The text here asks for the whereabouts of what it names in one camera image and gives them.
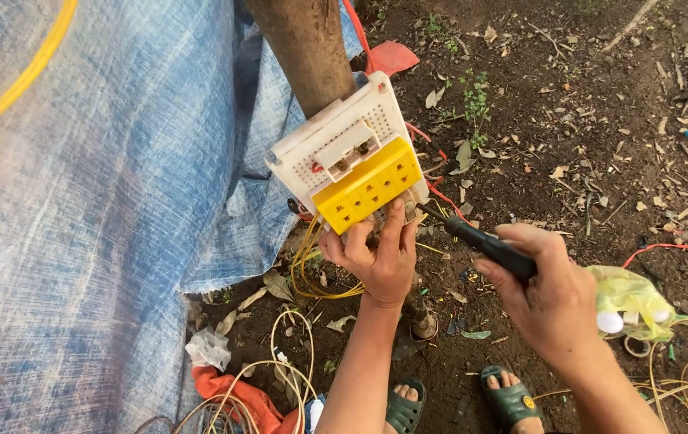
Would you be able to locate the person's left hand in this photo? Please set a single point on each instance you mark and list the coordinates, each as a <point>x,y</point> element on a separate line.
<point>380,265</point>

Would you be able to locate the person's right hand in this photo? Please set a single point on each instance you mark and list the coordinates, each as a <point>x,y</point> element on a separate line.
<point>552,301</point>

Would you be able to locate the white perforated electrical board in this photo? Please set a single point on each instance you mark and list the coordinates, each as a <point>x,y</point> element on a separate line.
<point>344,135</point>

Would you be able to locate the white light bulb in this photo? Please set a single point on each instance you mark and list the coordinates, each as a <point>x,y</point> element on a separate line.
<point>660,315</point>
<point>610,322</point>

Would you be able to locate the yellow multi-socket block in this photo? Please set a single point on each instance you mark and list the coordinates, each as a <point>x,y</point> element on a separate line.
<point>368,187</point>

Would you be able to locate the yellow plastic bag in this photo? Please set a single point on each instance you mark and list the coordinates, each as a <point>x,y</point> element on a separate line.
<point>633,298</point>

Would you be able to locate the roll of tape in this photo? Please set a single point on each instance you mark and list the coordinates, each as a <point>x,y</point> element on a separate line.
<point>637,346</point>

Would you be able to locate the person's right foot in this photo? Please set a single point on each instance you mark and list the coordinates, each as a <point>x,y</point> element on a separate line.
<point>516,398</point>

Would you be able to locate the person's foot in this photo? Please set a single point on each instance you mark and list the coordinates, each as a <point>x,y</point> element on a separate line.
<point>403,402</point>
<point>516,398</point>

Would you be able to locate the green right sandal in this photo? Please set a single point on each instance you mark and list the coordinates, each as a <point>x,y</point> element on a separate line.
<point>510,398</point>

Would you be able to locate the green sandal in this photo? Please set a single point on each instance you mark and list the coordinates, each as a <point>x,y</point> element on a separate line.
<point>510,398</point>
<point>405,410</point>

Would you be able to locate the person's left foot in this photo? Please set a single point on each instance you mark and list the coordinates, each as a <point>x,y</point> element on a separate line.
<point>403,402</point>

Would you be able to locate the green left sandal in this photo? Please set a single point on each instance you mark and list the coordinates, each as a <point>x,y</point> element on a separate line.
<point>405,410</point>

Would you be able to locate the white crumpled plastic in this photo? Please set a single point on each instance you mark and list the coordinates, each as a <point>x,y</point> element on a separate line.
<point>208,348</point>

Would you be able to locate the orange cloth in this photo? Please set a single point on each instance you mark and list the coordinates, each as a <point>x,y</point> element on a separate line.
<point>241,401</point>

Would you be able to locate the red plastic scrap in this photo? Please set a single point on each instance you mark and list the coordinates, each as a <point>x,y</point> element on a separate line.
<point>391,57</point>

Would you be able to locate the brown tree trunk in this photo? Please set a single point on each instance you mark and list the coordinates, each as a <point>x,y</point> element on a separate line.
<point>308,51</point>

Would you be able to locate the blue woven tarpaulin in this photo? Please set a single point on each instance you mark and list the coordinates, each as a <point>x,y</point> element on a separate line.
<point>109,211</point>

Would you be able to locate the white breaker switch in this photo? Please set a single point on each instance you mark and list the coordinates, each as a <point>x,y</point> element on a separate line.
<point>347,149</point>

